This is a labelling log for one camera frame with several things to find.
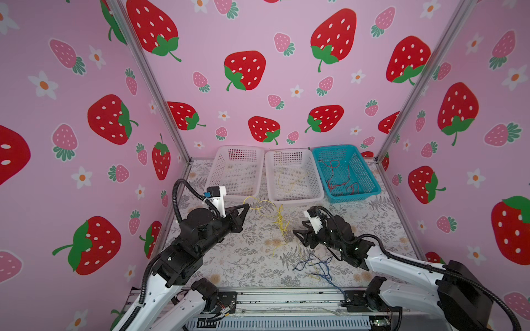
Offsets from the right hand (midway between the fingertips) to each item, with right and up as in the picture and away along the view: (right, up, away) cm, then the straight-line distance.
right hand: (297, 226), depth 80 cm
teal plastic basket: (+31, +22, +35) cm, 52 cm away
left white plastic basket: (-29, +24, +35) cm, 52 cm away
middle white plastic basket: (+1, +20, +32) cm, 38 cm away
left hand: (-17, +11, -16) cm, 26 cm away
